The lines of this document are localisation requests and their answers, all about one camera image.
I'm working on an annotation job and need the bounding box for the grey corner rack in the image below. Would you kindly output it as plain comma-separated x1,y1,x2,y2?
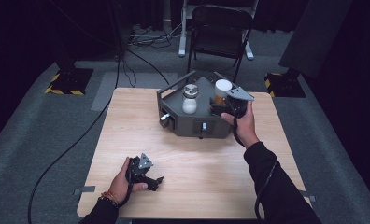
156,69,255,140

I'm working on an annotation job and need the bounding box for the thin black floor cable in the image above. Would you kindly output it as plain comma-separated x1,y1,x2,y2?
120,49,171,89

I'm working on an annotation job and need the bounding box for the dark tilted panel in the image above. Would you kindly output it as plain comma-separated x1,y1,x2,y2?
278,0,354,78

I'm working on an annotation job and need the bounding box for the person's left hand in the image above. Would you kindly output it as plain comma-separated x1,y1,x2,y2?
107,157,149,205

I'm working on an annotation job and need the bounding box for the grey tape strip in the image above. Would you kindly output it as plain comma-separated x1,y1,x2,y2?
73,185,96,196
299,189,317,203

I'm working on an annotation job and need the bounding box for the amber jar with white lid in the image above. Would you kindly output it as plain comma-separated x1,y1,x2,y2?
213,78,234,107

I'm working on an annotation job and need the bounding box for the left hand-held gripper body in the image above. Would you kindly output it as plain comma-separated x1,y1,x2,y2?
125,152,155,185

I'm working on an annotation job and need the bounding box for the person's right hand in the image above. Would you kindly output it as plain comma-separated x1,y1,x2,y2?
220,101,261,149

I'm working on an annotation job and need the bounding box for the long black floor cable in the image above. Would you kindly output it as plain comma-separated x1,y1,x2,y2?
27,55,122,224

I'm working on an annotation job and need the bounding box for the beaded bracelet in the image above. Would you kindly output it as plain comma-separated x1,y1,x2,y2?
97,190,119,209

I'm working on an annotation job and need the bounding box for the black folding chair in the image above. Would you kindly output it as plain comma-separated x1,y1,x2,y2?
186,4,255,84

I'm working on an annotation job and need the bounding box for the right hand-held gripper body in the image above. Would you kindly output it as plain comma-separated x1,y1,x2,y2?
224,86,255,119

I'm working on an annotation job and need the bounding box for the tangle of floor cables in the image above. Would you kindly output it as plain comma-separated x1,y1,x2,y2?
128,22,183,49

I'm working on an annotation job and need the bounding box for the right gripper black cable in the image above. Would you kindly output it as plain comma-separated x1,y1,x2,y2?
230,99,278,224

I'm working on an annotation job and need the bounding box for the striped stand base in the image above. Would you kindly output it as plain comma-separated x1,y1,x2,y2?
44,59,94,96
263,68,306,99

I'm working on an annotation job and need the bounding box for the glass shaker with silver lid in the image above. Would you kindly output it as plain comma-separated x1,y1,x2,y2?
181,83,200,115

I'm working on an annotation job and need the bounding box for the dark stand pole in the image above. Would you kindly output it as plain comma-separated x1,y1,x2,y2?
107,0,135,60

